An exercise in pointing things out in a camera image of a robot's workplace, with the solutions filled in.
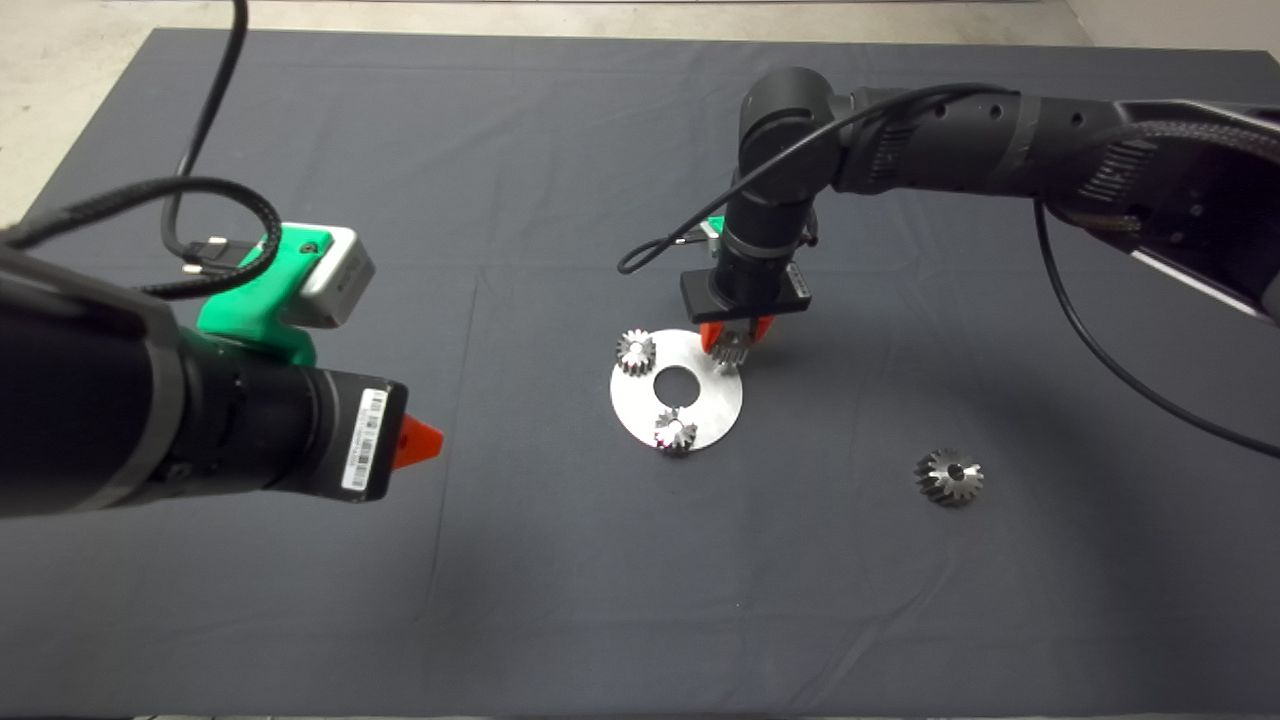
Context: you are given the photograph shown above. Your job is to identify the thick braided black right cable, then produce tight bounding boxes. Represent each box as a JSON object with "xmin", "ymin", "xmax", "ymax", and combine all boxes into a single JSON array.
[{"xmin": 1120, "ymin": 118, "xmax": 1280, "ymax": 156}]

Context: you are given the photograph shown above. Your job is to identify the green left camera mount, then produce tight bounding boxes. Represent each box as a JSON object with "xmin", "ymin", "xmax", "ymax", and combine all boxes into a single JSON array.
[{"xmin": 197, "ymin": 222, "xmax": 333, "ymax": 366}]

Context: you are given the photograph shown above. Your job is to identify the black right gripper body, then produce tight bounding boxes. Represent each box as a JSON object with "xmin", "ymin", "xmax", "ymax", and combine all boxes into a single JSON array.
[{"xmin": 680, "ymin": 262, "xmax": 813, "ymax": 326}]

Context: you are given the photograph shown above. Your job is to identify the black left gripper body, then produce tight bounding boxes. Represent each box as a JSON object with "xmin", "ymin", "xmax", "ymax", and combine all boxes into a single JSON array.
[{"xmin": 285, "ymin": 365, "xmax": 409, "ymax": 501}]

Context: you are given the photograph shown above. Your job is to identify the dark table cloth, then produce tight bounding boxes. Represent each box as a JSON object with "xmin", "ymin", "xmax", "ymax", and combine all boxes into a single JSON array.
[{"xmin": 0, "ymin": 28, "xmax": 1280, "ymax": 717}]

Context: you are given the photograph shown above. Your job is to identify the round metal plate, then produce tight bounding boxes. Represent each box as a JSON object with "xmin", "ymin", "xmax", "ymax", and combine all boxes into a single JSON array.
[{"xmin": 609, "ymin": 329, "xmax": 746, "ymax": 453}]

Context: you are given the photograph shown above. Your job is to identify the thick braided black cable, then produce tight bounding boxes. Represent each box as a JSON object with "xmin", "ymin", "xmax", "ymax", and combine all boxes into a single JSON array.
[
  {"xmin": 0, "ymin": 177, "xmax": 284, "ymax": 301},
  {"xmin": 1120, "ymin": 118, "xmax": 1280, "ymax": 156}
]

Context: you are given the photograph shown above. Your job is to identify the thick braided black left cable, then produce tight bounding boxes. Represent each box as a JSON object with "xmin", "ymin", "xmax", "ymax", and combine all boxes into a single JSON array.
[{"xmin": 0, "ymin": 177, "xmax": 284, "ymax": 301}]

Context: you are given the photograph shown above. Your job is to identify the thin black left camera cable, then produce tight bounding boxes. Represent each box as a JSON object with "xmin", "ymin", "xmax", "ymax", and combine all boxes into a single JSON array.
[{"xmin": 160, "ymin": 0, "xmax": 251, "ymax": 281}]

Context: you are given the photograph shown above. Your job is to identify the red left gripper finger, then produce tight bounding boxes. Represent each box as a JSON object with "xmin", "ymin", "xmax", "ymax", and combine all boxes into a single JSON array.
[{"xmin": 393, "ymin": 414, "xmax": 445, "ymax": 471}]

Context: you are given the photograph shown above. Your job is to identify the larger steel gear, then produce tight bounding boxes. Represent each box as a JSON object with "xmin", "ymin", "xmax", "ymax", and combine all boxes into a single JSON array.
[{"xmin": 913, "ymin": 447, "xmax": 985, "ymax": 508}]

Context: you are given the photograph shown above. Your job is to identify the silver left camera box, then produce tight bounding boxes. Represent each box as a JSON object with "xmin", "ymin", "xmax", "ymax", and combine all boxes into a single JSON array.
[{"xmin": 300, "ymin": 227, "xmax": 376, "ymax": 328}]

